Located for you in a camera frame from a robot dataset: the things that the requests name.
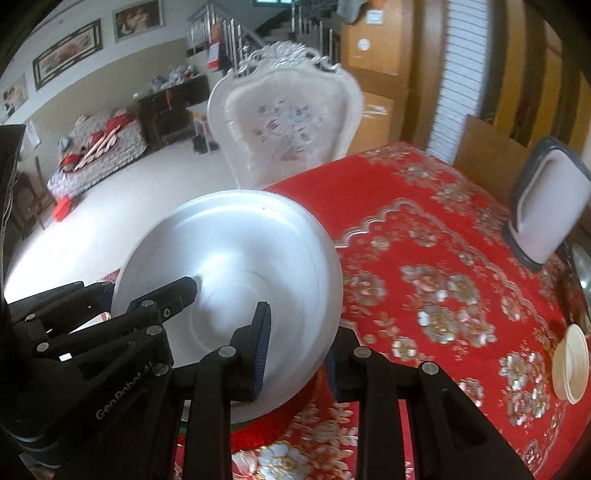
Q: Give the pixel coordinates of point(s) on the dark wooden cabinet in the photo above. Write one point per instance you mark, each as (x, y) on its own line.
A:
(166, 115)

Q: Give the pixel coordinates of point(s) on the pink rolled bundle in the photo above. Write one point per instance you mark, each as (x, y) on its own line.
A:
(97, 147)

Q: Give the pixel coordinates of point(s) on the black television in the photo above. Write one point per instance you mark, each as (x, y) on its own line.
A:
(9, 184)

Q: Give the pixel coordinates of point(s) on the metal basin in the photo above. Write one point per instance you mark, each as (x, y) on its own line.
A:
(582, 277)

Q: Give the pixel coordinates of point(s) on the large cardboard box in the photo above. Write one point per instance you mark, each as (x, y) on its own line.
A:
(378, 37)

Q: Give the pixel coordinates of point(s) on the black boots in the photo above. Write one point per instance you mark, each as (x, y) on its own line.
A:
(201, 144)

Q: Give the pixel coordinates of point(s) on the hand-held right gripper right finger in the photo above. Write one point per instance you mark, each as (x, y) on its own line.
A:
(344, 364)

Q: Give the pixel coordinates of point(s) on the white slatted blind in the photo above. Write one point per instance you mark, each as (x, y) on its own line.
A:
(455, 78)

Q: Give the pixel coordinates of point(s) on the small white desk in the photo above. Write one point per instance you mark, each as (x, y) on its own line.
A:
(201, 113)

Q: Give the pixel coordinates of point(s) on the clutter of white items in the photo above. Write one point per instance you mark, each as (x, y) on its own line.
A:
(173, 76)

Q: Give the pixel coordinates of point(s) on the red white sign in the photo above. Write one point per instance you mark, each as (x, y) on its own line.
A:
(214, 53)

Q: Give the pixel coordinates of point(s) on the small white bowl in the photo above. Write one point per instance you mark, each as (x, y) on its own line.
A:
(570, 364)

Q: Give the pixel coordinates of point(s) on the small cardboard box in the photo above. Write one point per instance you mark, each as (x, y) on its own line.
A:
(383, 122)

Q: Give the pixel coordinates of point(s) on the red cloth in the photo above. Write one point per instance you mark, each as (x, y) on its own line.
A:
(70, 160)
(117, 123)

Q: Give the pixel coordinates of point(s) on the large white plate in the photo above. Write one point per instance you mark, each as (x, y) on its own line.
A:
(231, 240)

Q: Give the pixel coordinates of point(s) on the floral patterned sofa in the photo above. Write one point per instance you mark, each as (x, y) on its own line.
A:
(124, 143)

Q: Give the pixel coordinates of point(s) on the red floral tablecloth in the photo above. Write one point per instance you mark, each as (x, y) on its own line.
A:
(438, 230)

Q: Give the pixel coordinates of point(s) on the large red glass plate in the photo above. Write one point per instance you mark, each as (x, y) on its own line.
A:
(258, 436)

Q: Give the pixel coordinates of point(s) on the staircase railing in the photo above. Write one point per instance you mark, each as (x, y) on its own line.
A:
(240, 32)

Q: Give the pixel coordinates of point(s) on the brown cardboard sheet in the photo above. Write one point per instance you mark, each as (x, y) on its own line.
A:
(485, 157)

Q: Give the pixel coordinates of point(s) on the red box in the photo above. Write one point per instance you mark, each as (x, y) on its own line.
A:
(63, 207)

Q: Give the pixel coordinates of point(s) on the long framed wall painting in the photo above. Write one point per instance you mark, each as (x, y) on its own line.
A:
(67, 53)

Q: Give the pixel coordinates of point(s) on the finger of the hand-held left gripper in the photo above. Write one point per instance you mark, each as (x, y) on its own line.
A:
(171, 295)
(60, 300)

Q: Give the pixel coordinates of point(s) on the grey white chair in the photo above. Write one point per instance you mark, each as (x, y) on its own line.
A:
(549, 203)

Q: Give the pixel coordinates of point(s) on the small framed wall picture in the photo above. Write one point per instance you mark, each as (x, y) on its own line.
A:
(138, 21)

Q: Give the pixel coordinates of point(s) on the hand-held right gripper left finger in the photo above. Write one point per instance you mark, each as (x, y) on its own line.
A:
(261, 341)

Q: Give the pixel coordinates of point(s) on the white floral upholstered chair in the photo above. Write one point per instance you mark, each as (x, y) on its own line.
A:
(286, 124)

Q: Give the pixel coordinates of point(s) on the pale framed wall picture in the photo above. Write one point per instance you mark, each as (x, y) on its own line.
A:
(14, 99)

